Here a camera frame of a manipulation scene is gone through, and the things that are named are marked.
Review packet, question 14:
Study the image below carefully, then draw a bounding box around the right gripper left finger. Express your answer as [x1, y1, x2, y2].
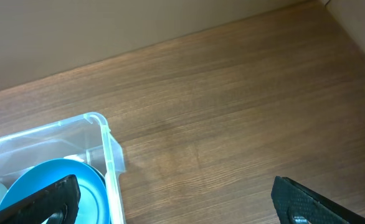
[0, 175, 81, 224]

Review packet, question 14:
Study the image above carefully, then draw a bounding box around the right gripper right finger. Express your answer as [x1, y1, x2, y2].
[271, 176, 365, 224]

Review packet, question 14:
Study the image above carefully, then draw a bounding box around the clear plastic storage container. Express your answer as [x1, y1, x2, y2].
[0, 112, 126, 223]

